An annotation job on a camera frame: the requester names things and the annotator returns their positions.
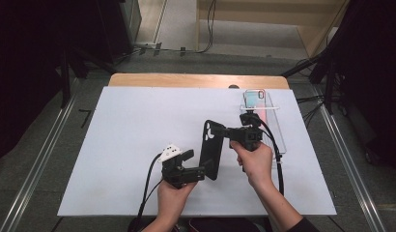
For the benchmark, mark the white table cover sheet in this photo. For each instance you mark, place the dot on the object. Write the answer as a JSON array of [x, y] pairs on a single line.
[[138, 129]]

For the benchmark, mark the black cabinet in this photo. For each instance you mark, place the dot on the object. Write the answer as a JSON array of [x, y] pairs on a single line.
[[118, 25]]

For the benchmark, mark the clear plastic tray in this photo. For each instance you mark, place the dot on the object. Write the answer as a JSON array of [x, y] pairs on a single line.
[[270, 117]]

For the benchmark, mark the person's dark zippered clothing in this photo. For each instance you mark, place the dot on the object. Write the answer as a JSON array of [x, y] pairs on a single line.
[[218, 226]]

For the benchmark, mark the wooden table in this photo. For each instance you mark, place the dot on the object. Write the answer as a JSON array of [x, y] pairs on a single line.
[[186, 80]]

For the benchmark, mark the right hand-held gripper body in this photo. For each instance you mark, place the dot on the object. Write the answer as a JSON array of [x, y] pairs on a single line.
[[250, 135]]

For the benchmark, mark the black stand legs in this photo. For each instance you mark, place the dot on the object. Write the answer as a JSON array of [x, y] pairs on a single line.
[[329, 90], [64, 83]]

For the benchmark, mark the blue phone case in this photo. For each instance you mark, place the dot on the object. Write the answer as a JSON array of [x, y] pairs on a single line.
[[252, 100]]

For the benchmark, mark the person's right hand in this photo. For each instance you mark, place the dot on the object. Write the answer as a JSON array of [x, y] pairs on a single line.
[[255, 164]]

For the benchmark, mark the person's left hand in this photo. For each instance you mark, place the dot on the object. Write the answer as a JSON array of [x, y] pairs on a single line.
[[173, 199]]

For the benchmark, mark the metal floor rail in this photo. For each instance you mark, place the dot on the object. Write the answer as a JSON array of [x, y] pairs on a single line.
[[347, 161], [38, 164]]

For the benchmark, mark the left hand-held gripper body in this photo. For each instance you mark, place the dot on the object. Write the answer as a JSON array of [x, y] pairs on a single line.
[[175, 170]]

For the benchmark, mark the wooden step platform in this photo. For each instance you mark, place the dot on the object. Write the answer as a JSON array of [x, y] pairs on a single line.
[[250, 9]]

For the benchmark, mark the black phone case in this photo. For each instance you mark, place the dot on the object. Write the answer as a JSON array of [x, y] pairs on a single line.
[[212, 154]]

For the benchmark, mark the dark curtain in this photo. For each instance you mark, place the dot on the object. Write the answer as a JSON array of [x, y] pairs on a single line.
[[25, 64], [373, 80]]

